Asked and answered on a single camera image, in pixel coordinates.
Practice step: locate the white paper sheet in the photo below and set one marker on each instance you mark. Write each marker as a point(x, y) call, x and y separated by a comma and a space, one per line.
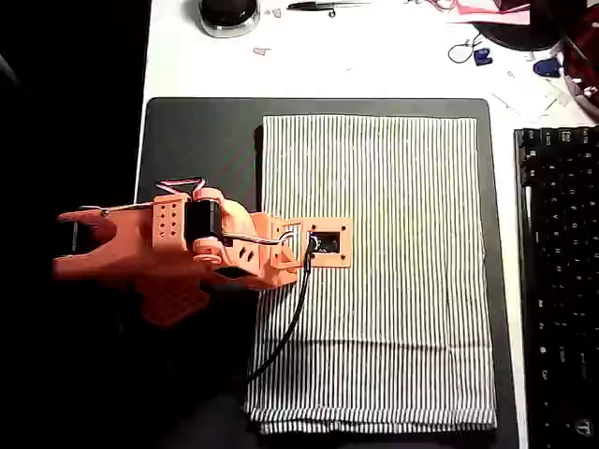
point(533, 98)

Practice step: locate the black keyboard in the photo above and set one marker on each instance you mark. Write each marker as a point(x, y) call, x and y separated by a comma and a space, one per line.
point(561, 280)

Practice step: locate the black thread snips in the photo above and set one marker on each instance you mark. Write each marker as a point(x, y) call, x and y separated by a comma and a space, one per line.
point(309, 5)

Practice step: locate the black round device silver rim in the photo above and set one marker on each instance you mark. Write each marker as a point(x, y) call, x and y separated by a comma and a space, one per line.
point(228, 14)

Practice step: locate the striped grey cloth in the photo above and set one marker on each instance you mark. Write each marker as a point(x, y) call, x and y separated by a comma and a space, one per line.
point(398, 234)

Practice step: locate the pink paper sheet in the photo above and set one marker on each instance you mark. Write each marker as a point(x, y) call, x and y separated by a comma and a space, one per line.
point(505, 16)

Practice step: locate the black round stand base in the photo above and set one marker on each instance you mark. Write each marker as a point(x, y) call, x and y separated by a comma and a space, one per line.
point(524, 35)

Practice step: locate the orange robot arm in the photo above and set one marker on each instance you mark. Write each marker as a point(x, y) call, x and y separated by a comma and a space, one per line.
point(126, 243)

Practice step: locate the black desk mat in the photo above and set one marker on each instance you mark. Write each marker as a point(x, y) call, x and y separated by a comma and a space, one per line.
point(196, 140)

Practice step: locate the small blue plastic clip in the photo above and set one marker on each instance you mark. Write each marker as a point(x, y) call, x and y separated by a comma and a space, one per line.
point(481, 57)

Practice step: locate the red patterned fabric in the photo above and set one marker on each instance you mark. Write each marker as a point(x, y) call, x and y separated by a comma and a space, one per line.
point(587, 42)

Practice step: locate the blue plastic piece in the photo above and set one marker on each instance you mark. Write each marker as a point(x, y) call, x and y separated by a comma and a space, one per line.
point(545, 68)

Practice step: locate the orange camera mount with camera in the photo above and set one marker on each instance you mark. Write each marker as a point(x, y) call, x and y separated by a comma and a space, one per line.
point(306, 259)

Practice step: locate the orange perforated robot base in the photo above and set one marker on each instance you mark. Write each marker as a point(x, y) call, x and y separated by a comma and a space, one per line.
point(173, 304)

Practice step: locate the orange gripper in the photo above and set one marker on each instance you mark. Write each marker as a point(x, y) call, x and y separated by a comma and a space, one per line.
point(281, 243)

